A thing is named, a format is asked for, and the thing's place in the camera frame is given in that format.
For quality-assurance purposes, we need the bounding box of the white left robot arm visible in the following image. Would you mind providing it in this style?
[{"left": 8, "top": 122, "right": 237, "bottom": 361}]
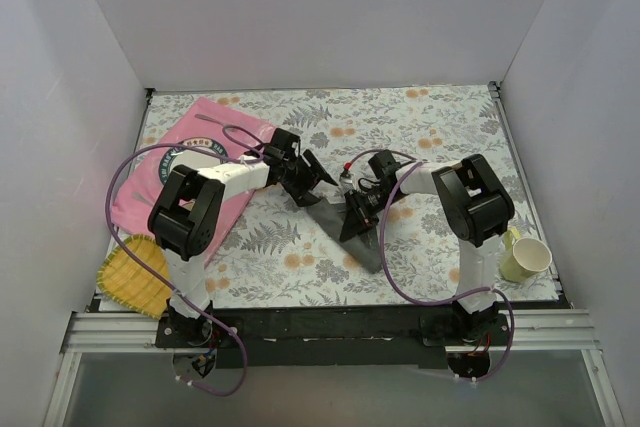
[{"left": 148, "top": 128, "right": 337, "bottom": 347}]

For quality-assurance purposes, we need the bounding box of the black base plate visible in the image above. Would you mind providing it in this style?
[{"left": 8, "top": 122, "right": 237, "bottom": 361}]
[{"left": 155, "top": 305, "right": 510, "bottom": 369}]

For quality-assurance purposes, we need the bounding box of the floral patterned table mat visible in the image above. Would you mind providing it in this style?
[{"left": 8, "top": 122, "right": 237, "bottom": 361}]
[{"left": 99, "top": 84, "right": 560, "bottom": 309}]

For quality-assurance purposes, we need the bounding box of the light green mug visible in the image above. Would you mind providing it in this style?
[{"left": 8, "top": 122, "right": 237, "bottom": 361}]
[{"left": 499, "top": 227, "right": 553, "bottom": 283}]

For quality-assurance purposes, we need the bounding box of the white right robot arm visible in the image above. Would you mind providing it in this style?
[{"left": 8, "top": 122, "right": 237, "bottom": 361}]
[{"left": 339, "top": 150, "right": 515, "bottom": 345}]

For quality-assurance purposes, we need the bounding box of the grey cloth napkin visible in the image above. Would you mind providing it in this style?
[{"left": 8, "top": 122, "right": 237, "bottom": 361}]
[{"left": 306, "top": 198, "right": 382, "bottom": 274}]

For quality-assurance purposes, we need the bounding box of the yellow bamboo mat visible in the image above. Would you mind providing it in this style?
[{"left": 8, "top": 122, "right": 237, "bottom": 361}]
[{"left": 97, "top": 234, "right": 171, "bottom": 319}]

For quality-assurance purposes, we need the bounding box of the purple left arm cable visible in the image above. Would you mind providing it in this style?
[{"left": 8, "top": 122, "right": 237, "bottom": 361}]
[{"left": 104, "top": 125, "right": 266, "bottom": 397}]

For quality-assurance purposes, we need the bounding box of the aluminium frame rail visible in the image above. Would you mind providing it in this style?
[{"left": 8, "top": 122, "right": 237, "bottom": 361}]
[{"left": 42, "top": 81, "right": 626, "bottom": 427}]

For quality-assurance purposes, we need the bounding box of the dark round plate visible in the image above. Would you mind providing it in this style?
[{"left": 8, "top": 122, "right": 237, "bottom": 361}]
[{"left": 158, "top": 137, "right": 228, "bottom": 185}]

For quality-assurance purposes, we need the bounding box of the pink cloth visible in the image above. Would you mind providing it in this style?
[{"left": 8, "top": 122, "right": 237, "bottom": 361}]
[{"left": 111, "top": 97, "right": 275, "bottom": 258}]

